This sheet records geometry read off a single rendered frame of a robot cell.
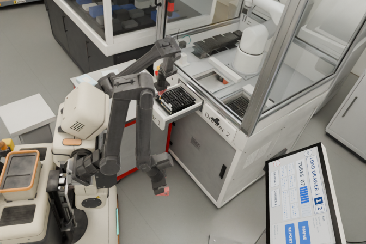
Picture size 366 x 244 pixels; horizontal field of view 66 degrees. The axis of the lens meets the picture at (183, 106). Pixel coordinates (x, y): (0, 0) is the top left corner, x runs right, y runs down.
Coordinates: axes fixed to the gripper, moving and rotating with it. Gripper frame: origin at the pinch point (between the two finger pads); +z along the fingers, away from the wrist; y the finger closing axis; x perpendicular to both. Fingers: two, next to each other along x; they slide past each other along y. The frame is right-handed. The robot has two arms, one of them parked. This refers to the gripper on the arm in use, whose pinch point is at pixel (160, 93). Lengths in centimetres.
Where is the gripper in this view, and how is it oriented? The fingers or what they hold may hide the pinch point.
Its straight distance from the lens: 191.0
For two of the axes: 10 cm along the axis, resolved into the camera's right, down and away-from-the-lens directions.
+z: -1.3, 6.9, 7.1
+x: 5.9, 6.3, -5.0
